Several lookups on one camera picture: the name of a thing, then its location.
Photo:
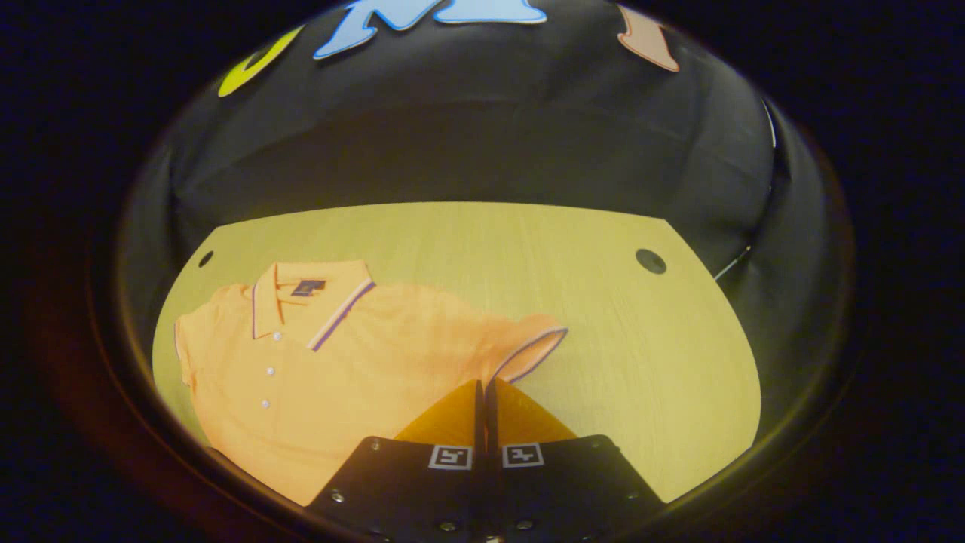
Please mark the black backdrop cloth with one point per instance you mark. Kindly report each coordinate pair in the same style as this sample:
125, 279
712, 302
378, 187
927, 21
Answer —
482, 151

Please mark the orange polo T-shirt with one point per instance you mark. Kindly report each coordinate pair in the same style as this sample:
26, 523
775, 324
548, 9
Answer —
362, 354

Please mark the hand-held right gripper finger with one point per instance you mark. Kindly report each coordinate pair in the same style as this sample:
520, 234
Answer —
479, 430
491, 430

